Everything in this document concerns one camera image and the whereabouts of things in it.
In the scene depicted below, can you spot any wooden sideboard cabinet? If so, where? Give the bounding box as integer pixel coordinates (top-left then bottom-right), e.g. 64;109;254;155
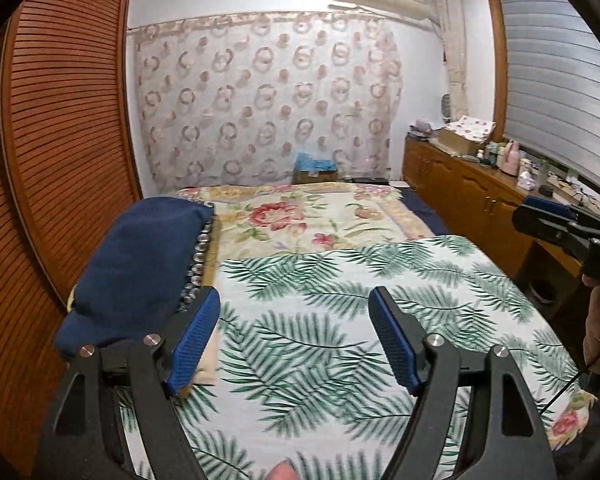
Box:
402;138;580;278

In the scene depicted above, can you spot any blue tissue box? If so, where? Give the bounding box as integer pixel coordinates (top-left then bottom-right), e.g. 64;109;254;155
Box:
292;153;338;184

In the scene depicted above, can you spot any wooden louvered closet door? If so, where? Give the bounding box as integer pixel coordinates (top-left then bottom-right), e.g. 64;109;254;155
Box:
0;0;142;477

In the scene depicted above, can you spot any cardboard box with cloth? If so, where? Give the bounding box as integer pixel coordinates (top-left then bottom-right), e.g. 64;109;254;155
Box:
437;115;495;155

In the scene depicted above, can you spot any palm leaf print blanket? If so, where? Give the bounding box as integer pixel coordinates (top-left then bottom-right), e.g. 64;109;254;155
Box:
114;234;581;480

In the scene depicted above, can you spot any navy blue t-shirt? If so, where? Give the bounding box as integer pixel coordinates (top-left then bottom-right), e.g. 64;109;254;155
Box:
52;196;217;360

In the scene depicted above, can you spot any navy bed sheet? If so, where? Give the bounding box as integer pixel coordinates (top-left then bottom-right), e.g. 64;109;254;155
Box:
399;188;451;235

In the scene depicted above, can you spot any grey window blind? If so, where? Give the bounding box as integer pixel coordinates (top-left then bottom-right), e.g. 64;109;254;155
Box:
500;0;600;188

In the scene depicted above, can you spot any pink kettle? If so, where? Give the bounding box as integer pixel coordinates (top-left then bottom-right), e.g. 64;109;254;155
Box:
500;141;520;177

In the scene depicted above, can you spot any circle pattern lace curtain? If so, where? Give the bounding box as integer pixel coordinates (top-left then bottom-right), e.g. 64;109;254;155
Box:
133;12;403;193

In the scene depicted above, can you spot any navy patterned folded garment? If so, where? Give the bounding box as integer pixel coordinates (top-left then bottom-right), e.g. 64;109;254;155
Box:
178;200;214;312

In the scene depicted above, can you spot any floral quilt bedspread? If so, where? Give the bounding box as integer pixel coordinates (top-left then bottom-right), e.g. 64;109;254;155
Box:
176;182;432;261

